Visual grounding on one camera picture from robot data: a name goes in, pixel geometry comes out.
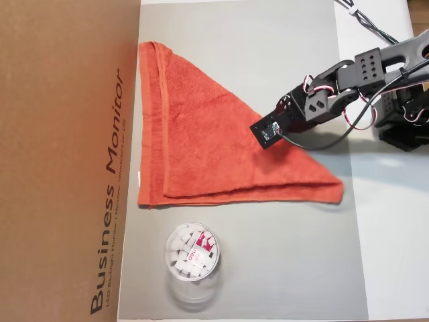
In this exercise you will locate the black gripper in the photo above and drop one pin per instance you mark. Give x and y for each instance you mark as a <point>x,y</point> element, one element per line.
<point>284,104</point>

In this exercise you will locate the orange terry towel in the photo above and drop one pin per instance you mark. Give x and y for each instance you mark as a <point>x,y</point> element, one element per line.
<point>201,144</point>

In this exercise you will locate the black perforated base clamp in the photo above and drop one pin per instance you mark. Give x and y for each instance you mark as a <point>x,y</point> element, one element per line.
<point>402,141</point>

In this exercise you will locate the grey table mat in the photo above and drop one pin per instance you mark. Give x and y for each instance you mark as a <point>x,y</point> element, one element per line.
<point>268,261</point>

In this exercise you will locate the red white paper packet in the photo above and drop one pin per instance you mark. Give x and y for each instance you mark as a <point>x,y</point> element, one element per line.
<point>201,250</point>

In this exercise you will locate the clear plastic jar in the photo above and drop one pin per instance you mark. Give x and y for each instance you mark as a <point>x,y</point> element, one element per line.
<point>192,258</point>

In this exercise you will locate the brown cardboard monitor box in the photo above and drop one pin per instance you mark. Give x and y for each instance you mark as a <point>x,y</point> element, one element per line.
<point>60,167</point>

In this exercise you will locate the black square wrist camera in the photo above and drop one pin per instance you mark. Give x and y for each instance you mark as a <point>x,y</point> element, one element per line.
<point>268,131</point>

